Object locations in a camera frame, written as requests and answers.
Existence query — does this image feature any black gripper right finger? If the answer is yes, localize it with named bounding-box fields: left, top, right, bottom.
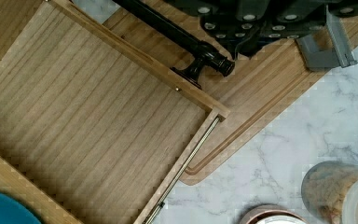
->
left=260, top=0, right=358, bottom=39

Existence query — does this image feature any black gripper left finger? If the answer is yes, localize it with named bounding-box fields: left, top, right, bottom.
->
left=164, top=0, right=270, bottom=60

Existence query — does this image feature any wooden drawer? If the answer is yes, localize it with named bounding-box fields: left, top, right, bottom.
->
left=0, top=0, right=228, bottom=224

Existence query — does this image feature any wooden drawer cabinet top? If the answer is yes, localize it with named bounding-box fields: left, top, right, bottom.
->
left=0, top=156, right=83, bottom=224

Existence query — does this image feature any bamboo cutting board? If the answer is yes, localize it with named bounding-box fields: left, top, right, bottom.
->
left=103, top=0, right=358, bottom=187

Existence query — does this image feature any clear cereal jar white lid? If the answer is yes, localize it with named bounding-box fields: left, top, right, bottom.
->
left=301, top=161, right=358, bottom=224

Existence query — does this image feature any round canister under wooden lid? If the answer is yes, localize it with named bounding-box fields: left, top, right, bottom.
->
left=239, top=204, right=309, bottom=224

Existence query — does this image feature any blue plate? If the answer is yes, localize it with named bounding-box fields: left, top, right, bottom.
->
left=0, top=193, right=42, bottom=224

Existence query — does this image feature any black drawer handle bar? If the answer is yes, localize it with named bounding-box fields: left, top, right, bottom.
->
left=113, top=0, right=235, bottom=89

